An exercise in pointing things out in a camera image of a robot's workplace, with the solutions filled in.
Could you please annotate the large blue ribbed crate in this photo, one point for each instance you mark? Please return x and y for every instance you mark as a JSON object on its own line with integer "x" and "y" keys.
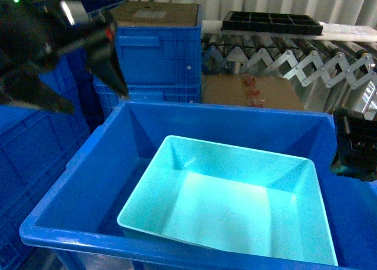
{"x": 35, "y": 148}

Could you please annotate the light teal plastic box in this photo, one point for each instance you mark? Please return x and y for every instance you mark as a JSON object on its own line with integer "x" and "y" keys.
{"x": 233, "y": 199}

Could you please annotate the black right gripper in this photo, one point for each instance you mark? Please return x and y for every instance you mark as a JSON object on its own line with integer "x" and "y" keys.
{"x": 355, "y": 154}

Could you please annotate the expandable roller conveyor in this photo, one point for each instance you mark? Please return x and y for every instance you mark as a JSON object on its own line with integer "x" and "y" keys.
{"x": 325, "y": 74}

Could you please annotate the black compartment tray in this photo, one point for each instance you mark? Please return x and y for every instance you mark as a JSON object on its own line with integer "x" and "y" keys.
{"x": 271, "y": 23}

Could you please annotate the blue crate with cardboard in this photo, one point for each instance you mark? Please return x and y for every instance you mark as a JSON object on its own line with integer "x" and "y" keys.
{"x": 160, "y": 55}

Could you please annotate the cardboard sheet in crate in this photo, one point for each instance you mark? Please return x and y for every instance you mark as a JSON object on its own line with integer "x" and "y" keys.
{"x": 155, "y": 14}

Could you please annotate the brown cardboard box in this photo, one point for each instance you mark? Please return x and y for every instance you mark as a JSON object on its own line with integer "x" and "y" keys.
{"x": 250, "y": 91}

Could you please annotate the large blue plastic bin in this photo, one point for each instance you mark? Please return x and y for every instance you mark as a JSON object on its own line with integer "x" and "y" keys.
{"x": 77, "y": 216}

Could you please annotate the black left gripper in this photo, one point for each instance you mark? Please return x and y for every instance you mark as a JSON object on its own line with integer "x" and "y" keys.
{"x": 29, "y": 44}

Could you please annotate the blue crate middle of stack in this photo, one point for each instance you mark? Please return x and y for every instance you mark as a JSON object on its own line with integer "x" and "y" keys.
{"x": 181, "y": 93}

